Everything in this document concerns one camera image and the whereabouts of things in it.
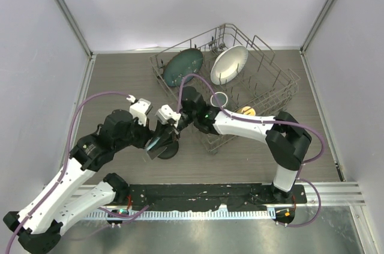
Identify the teal ceramic plate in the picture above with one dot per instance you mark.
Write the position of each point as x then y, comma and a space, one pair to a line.
185, 62

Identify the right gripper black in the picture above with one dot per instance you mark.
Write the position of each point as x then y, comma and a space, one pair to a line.
164, 132

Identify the dark green mug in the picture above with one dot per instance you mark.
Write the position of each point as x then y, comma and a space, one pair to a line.
219, 99

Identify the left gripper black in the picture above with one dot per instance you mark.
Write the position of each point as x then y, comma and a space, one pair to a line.
146, 134

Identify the white slotted cable duct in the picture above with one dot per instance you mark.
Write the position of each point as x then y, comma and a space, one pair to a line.
220, 214

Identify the black phone stand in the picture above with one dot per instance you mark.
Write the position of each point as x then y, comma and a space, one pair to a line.
169, 152

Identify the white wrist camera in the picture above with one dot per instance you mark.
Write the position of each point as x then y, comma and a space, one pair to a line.
166, 115
139, 108

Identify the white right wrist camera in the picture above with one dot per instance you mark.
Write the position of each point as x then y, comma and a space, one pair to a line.
166, 115

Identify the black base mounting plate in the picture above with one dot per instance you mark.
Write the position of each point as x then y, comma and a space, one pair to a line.
205, 197

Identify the grey wire dish rack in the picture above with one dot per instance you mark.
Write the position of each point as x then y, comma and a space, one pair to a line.
261, 84

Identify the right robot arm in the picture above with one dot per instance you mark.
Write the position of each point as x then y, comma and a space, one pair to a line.
287, 142

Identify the black smartphone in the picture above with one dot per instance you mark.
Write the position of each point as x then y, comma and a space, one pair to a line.
155, 148

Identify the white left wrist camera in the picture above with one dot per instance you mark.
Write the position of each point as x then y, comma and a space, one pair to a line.
139, 108

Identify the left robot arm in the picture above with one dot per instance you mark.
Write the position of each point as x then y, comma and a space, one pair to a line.
40, 226

